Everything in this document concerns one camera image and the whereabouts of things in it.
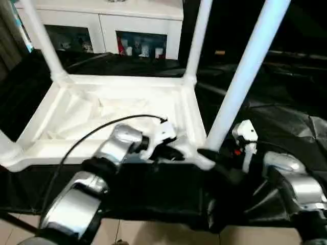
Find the white plastic table top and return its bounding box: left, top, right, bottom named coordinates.
left=0, top=73, right=216, bottom=174

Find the white plastic table leg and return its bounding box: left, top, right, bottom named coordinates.
left=206, top=0, right=292, bottom=154
left=184, top=0, right=213, bottom=85
left=0, top=130, right=24, bottom=174
left=19, top=0, right=70, bottom=85

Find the black work mat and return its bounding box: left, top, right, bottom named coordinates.
left=0, top=50, right=327, bottom=233

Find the white tub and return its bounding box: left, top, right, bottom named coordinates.
left=139, top=43, right=151, bottom=58

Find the red package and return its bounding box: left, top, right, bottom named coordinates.
left=117, top=37, right=126, bottom=55

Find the dark long rod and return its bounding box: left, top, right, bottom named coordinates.
left=265, top=50, right=327, bottom=63

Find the white glass door cabinet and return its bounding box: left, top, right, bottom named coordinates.
left=16, top=0, right=184, bottom=61

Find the dark grey robot torso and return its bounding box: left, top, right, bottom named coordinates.
left=17, top=237, right=52, bottom=245

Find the white blue patterned roll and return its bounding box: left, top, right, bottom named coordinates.
left=14, top=5, right=35, bottom=53

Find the beige curtain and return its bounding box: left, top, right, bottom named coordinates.
left=0, top=0, right=29, bottom=77

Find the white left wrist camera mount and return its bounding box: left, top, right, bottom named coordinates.
left=140, top=121, right=177, bottom=160

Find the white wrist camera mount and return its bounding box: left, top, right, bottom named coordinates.
left=140, top=121, right=177, bottom=160
left=231, top=119, right=259, bottom=173

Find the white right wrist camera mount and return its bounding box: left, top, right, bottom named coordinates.
left=231, top=119, right=259, bottom=173

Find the black metal table frame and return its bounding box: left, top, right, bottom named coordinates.
left=0, top=211, right=39, bottom=234

